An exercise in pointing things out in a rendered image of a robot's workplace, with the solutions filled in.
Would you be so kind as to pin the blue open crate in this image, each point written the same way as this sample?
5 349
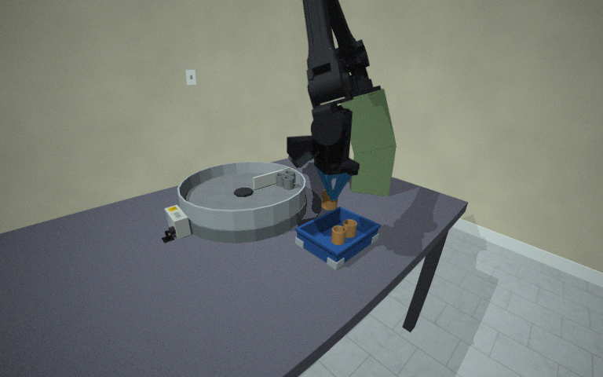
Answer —
310 234

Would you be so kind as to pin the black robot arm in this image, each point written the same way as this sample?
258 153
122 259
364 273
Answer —
330 120

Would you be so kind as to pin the bronze bushing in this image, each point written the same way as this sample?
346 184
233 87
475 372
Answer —
338 237
327 203
350 230

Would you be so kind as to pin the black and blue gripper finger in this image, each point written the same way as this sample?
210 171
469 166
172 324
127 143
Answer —
328 178
338 180

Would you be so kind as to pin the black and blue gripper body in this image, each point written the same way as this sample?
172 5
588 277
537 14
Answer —
348 165

